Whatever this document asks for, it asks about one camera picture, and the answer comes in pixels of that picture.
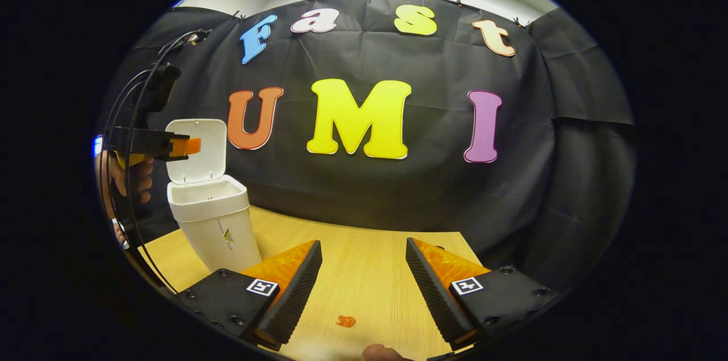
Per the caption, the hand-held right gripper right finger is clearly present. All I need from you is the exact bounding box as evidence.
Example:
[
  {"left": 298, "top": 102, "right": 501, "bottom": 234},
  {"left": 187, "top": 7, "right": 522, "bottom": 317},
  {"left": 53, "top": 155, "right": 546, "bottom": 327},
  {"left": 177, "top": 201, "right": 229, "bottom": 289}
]
[{"left": 405, "top": 236, "right": 564, "bottom": 350}]

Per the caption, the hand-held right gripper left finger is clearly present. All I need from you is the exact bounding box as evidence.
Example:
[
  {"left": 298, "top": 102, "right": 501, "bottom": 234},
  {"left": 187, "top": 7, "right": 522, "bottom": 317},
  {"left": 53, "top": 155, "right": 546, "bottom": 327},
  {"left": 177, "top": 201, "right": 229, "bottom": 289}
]
[{"left": 175, "top": 239, "right": 324, "bottom": 351}]

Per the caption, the white desktop garbage bin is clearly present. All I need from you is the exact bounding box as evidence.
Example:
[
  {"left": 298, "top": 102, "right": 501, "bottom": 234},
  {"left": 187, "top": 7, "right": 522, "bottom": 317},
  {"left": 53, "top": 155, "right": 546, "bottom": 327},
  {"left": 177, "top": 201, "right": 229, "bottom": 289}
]
[{"left": 165, "top": 118, "right": 263, "bottom": 273}]

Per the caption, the wooden desktop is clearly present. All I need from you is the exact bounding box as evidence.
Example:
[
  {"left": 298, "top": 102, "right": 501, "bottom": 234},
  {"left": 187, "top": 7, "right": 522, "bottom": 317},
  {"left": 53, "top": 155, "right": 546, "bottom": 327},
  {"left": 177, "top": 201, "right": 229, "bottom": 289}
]
[{"left": 138, "top": 205, "right": 484, "bottom": 361}]

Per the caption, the black backdrop cloth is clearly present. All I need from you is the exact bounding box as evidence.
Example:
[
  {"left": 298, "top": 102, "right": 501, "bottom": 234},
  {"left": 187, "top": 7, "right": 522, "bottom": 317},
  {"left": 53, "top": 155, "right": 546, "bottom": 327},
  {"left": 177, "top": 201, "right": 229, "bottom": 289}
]
[{"left": 94, "top": 0, "right": 636, "bottom": 293}]

